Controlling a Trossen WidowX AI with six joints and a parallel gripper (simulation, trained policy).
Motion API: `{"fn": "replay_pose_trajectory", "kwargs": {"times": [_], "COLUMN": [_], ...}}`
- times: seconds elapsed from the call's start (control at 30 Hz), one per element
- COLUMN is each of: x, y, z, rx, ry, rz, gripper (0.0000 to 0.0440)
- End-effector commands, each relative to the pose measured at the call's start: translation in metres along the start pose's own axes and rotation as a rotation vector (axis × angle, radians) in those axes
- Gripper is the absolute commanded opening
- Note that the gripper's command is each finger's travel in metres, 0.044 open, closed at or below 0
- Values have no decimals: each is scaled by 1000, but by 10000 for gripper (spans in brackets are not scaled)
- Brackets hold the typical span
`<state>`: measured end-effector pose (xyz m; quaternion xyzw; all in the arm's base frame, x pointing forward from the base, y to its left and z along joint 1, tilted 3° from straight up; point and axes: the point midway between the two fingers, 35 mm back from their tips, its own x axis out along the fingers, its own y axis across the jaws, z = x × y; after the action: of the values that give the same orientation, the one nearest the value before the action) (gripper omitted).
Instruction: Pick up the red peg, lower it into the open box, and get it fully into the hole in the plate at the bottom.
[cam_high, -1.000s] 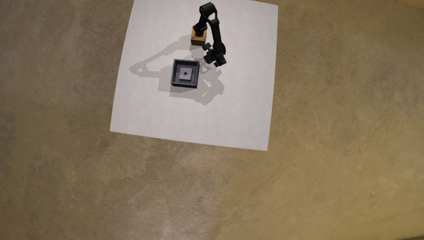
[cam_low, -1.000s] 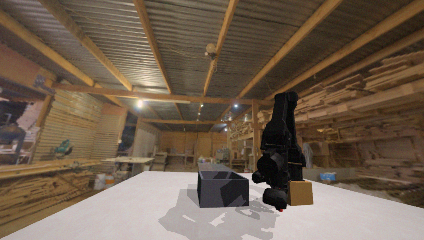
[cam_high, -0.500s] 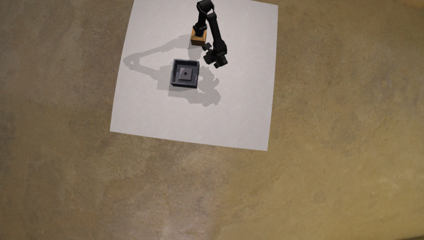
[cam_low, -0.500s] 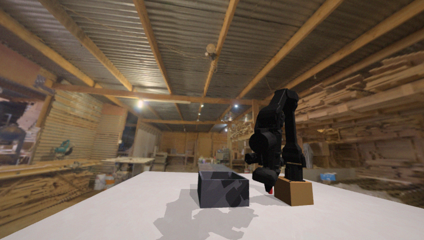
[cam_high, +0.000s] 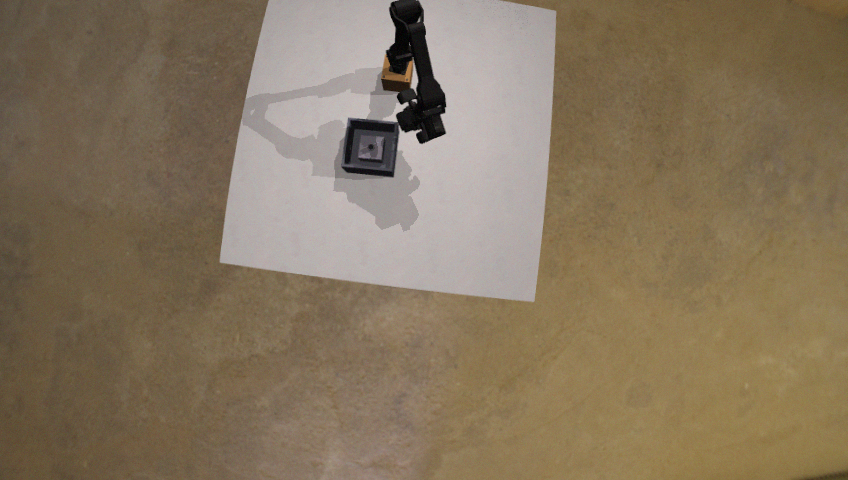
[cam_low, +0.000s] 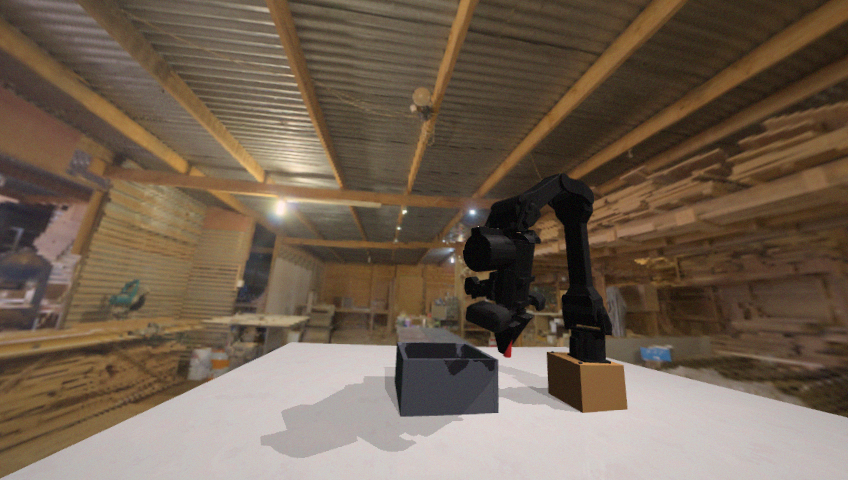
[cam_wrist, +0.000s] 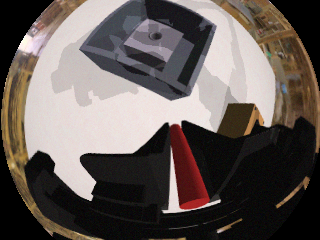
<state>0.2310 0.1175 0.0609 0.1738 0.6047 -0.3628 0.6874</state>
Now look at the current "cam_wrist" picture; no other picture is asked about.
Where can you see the red peg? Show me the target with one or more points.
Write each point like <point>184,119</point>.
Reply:
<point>190,185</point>

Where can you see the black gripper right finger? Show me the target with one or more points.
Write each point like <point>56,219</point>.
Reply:
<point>218,156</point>

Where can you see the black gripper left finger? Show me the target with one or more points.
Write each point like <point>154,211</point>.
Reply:
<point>149,165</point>

